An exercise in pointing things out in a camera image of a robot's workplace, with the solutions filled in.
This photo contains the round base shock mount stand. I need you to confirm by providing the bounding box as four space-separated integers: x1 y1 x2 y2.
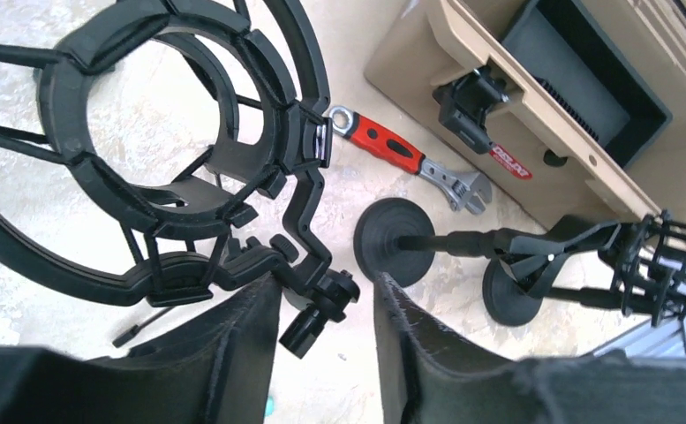
482 211 686 358

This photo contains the round base clip stand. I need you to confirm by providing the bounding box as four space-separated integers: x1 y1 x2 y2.
353 198 625 299

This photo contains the black tripod mic stand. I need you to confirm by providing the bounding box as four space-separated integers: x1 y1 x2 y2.
0 1 358 356

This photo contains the red adjustable wrench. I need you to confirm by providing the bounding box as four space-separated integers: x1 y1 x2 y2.
329 105 493 215

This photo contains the tan plastic tool case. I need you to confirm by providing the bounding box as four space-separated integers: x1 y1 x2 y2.
365 1 686 227

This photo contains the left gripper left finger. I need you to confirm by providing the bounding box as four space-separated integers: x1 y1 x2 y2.
0 278 281 423

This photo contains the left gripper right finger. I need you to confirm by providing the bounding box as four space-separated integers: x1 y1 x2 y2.
373 274 686 423

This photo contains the black tray in case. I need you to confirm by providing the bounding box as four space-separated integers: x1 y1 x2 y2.
501 0 672 169

